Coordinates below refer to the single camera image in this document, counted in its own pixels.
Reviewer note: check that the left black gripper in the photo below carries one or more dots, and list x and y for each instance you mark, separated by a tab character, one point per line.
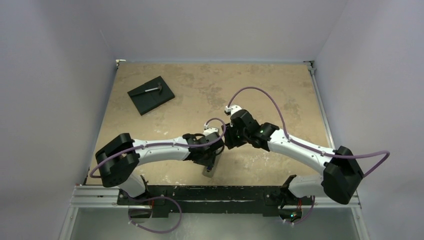
208	162

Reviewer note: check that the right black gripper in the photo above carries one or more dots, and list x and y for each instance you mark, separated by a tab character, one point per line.
230	139

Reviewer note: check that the grey remote control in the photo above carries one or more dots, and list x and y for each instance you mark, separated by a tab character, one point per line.
213	164

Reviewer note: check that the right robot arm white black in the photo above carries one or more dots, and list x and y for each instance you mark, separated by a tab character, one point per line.
338	175

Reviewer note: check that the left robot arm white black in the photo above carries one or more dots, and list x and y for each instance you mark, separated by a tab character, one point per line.
117	160

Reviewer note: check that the black square tray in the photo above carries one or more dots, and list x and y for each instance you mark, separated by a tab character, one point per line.
147	102

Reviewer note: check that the small metal hammer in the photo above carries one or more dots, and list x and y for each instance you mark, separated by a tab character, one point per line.
159	88

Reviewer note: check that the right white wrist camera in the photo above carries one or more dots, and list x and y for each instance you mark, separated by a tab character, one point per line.
231	109

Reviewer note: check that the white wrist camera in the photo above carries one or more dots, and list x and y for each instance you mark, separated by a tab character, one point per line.
231	109
210	130

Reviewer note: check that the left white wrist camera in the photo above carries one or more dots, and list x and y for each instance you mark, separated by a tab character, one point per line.
210	130

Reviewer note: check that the aluminium frame rail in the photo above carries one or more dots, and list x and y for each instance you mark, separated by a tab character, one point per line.
87	197

